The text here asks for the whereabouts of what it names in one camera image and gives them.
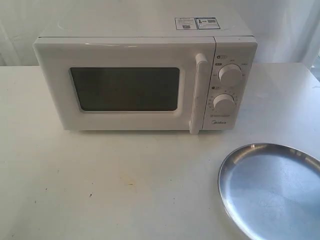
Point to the white microwave oven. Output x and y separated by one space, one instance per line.
128 83

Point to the white microwave oven body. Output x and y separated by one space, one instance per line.
233 46

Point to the white appliance control knob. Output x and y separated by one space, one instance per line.
230 75
224 104

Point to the blue white warning sticker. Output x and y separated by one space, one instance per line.
196 23

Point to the round steel tray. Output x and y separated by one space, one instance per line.
271 192

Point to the white backdrop curtain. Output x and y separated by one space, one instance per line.
286 30

